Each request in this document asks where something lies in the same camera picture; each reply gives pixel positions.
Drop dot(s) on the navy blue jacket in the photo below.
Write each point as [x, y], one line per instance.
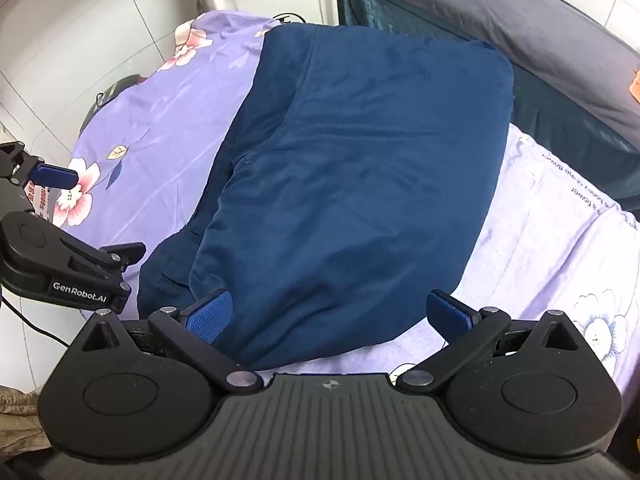
[350, 185]

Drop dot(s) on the purple floral bedsheet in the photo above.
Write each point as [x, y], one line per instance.
[165, 125]

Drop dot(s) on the orange object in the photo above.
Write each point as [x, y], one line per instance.
[635, 85]

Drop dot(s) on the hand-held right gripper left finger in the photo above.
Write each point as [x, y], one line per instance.
[215, 312]

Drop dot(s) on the grey pillow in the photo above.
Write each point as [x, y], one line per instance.
[500, 10]

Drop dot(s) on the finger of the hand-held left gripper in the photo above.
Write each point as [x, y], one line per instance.
[55, 176]
[120, 252]

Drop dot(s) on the beige cloth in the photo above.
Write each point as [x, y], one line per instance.
[20, 410]

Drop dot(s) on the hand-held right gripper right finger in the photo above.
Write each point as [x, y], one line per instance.
[447, 315]

